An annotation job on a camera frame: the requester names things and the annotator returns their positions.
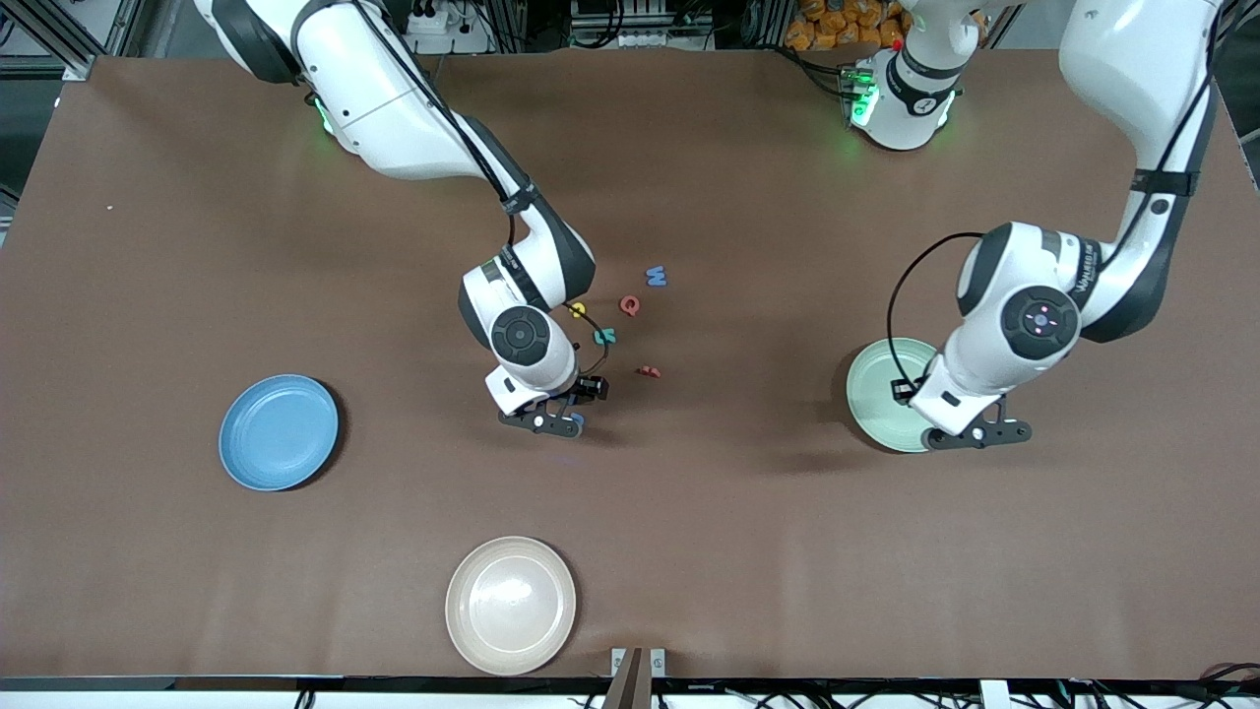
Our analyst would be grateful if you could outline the silver camera mount bracket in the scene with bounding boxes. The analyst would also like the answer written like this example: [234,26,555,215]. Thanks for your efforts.
[610,647,666,709]

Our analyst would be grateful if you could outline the mint green plate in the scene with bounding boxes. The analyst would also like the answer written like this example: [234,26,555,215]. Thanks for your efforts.
[847,338,971,454]

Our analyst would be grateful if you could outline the aluminium frame post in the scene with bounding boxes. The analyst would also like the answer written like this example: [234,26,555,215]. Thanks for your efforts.
[0,0,134,80]

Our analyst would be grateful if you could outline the white table edge rail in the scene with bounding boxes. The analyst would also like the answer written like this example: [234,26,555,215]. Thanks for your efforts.
[0,676,1260,709]

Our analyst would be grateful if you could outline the beige plate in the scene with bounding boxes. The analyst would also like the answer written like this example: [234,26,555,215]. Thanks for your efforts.
[445,536,578,677]

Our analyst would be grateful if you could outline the white power strip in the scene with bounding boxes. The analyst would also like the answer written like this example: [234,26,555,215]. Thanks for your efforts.
[406,0,493,52]

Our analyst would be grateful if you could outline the brown table mat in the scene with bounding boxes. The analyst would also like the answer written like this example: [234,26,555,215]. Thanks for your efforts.
[0,49,1260,680]

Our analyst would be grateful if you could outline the blue plate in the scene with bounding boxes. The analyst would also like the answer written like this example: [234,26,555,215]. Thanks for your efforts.
[219,374,340,492]

